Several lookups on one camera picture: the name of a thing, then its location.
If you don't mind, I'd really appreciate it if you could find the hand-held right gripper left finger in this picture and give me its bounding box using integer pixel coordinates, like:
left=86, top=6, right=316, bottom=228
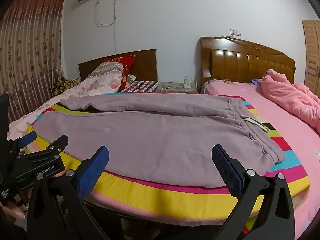
left=27, top=145, right=118, bottom=240

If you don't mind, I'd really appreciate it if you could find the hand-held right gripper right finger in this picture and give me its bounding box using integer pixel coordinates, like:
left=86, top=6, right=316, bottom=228
left=211, top=144, right=295, bottom=240

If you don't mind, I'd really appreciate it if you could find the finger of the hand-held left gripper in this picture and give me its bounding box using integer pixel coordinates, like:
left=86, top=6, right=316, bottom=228
left=15, top=131, right=38, bottom=150
left=24, top=134, right=69, bottom=159

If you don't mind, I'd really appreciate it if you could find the lilac knit sweater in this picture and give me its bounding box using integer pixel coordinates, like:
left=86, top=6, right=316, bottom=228
left=32, top=93, right=286, bottom=188

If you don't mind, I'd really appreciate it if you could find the person's left hand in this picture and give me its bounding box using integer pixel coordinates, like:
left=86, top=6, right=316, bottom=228
left=0, top=192, right=29, bottom=228

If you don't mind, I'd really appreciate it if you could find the tiger print blanket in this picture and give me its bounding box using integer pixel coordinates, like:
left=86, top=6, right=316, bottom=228
left=51, top=78, right=81, bottom=96

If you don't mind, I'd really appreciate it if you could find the colourful striped blanket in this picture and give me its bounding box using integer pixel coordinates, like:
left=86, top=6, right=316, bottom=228
left=24, top=92, right=310, bottom=234

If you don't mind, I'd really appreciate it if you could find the pink bed sheet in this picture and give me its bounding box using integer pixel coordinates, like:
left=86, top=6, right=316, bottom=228
left=201, top=79, right=320, bottom=205

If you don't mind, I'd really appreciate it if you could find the pink floral quilt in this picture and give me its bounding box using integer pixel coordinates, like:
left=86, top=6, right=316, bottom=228
left=7, top=61, right=124, bottom=140

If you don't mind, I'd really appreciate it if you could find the floral striped curtain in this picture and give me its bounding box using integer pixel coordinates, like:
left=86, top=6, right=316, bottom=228
left=0, top=0, right=66, bottom=123

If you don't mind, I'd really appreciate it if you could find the nightstand with floral cover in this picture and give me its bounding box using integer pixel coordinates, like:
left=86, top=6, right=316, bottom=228
left=156, top=81, right=199, bottom=94

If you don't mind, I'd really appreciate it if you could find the checkered bed sheet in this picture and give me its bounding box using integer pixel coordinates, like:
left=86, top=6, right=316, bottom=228
left=122, top=80, right=159, bottom=93

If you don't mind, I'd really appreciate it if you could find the wooden nightstand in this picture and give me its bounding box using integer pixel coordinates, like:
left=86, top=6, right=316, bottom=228
left=200, top=36, right=296, bottom=93

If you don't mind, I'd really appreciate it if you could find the red embroidered pillow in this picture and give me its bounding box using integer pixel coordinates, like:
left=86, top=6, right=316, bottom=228
left=100, top=55, right=137, bottom=92

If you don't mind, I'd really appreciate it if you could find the plain dark wooden headboard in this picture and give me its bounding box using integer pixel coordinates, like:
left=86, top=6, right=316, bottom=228
left=78, top=49, right=158, bottom=83

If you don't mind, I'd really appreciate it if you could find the light wooden wardrobe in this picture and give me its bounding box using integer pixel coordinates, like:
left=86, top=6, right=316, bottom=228
left=302, top=19, right=320, bottom=94

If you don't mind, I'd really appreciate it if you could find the air conditioner cable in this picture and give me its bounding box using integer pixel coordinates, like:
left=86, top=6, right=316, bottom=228
left=94, top=0, right=117, bottom=53

